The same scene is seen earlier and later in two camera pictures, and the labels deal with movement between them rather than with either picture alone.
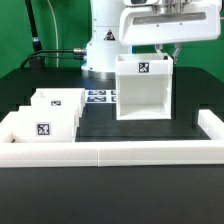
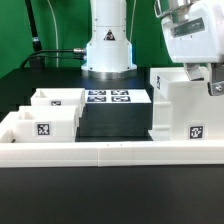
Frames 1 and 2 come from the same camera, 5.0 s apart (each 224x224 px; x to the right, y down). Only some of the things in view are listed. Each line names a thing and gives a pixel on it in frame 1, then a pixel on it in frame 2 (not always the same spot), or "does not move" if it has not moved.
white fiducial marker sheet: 100,96 does not move
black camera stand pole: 38,62 does not move
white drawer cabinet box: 143,87 -> 183,110
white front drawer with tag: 44,124 does not move
